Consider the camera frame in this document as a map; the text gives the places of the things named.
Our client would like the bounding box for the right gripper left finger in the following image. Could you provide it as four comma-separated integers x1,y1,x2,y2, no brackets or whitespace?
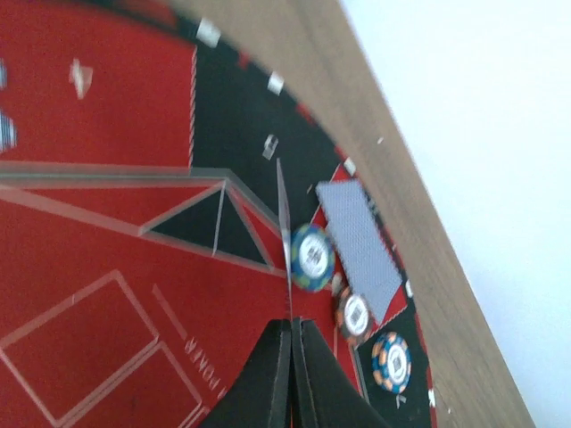
200,319,292,427

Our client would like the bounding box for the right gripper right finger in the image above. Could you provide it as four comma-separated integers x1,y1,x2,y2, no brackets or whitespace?
290,318,389,427

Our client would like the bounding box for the blue white chips seat six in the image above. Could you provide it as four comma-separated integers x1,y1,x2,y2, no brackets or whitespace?
371,332,412,395

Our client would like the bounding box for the green chips seat five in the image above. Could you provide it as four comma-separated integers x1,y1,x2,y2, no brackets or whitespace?
291,224,335,292

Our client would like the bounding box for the dealt card seat five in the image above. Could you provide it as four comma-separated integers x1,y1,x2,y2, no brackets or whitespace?
316,179,402,325

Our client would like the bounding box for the round red black poker mat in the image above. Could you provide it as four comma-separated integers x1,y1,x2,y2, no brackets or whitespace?
1,1,436,427

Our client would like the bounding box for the orange chips seat five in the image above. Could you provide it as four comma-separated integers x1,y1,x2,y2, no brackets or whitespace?
334,286,374,347

